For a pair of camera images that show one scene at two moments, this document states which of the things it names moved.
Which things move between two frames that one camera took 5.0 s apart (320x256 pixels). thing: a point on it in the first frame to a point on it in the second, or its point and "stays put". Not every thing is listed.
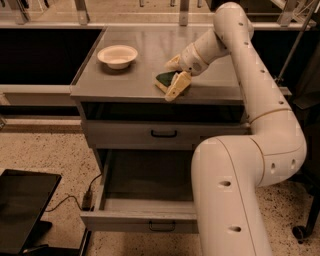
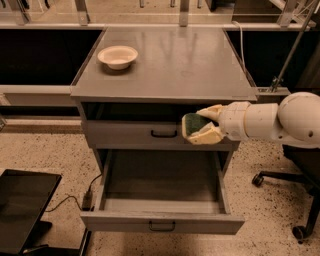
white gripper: (190, 61) to (233, 120)
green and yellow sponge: (164, 80) to (192, 122)
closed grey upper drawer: (175, 135) stays put
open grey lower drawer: (145, 191) stays put
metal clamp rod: (286, 65) stays put
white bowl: (117, 56) stays put
